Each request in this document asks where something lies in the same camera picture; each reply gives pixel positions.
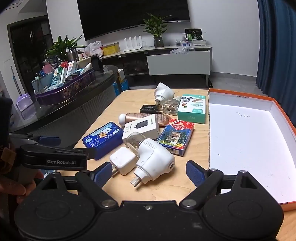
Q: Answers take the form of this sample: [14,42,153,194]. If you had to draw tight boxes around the white plug-in heater with bottle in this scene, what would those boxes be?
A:
[127,132,176,187]

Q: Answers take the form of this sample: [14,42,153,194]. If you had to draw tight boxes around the white charger cube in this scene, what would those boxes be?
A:
[109,148,137,178]

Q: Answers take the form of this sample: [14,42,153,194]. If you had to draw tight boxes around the leafy green houseplant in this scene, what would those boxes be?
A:
[45,35,89,62]

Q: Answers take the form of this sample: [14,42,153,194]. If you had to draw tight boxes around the pile of toiletry boxes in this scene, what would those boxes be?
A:
[32,58,93,93]

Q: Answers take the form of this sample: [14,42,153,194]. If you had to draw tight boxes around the dark glass cabinet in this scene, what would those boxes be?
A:
[7,15,55,93]

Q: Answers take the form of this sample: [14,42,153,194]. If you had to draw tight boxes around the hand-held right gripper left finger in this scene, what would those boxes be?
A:
[40,162,118,208]

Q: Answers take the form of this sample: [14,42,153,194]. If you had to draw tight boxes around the purple patterned tray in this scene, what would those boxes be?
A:
[35,68,96,106]

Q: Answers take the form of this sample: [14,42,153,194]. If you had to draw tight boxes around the person's left hand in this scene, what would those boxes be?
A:
[0,173,27,205]

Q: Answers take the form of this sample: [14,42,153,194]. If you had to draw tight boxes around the white charger package box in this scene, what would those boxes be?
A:
[122,113,161,146]

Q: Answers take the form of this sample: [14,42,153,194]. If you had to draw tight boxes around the pile of small packages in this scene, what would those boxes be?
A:
[176,39,207,48]

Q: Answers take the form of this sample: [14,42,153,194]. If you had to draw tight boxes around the blue dental floss box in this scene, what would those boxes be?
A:
[82,122,124,161]

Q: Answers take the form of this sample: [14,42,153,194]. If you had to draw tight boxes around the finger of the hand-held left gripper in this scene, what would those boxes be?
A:
[16,145,97,172]
[9,133,62,147]

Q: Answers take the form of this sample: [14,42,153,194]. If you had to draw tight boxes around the black square box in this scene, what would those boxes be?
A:
[91,54,102,71]

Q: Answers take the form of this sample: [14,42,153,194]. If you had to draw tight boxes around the rose gold cosmetic tube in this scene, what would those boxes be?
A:
[119,113,171,128]

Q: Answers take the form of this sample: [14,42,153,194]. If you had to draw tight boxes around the blue curtain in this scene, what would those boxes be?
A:
[255,0,296,129]

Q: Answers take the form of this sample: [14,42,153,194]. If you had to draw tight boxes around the small black box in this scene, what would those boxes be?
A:
[140,104,162,114]

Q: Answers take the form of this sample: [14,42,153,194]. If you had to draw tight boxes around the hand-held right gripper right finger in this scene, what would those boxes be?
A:
[179,160,264,208]

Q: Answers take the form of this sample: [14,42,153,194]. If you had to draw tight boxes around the yellow box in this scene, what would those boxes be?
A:
[102,42,120,56]

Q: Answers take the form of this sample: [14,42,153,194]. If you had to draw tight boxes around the broom handle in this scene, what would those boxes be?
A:
[10,65,23,95]

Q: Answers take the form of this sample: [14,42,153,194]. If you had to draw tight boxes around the wall television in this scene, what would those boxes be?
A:
[76,0,190,42]

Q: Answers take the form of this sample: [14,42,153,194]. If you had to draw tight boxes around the white router with antennas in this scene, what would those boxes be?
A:
[122,36,142,52]

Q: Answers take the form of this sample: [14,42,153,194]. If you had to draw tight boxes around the green white bandage box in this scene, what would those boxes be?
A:
[177,94,207,124]

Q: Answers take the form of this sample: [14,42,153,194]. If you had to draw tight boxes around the black green carton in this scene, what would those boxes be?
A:
[184,28,203,42]

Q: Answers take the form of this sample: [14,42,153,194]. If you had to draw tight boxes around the white plastic bag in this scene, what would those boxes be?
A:
[88,41,104,57]

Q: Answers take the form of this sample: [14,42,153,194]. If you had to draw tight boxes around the potted bamboo plant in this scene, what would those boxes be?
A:
[142,13,173,48]

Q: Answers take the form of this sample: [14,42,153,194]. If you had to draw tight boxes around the orange-rimmed white box lid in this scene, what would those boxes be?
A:
[207,88,296,212]

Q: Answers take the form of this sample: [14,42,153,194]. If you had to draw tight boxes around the dark curved counter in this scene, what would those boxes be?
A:
[9,65,119,149]

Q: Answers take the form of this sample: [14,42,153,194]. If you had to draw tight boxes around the clear plastic bag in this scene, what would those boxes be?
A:
[170,47,189,55]

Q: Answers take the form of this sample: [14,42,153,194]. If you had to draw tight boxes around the white television cabinet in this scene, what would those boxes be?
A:
[99,45,213,88]

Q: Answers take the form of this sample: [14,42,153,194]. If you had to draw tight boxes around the blue water bottle packs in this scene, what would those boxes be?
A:
[112,79,129,95]

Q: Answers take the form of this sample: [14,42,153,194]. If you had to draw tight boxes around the blue red playing card box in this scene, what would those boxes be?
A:
[156,119,195,157]

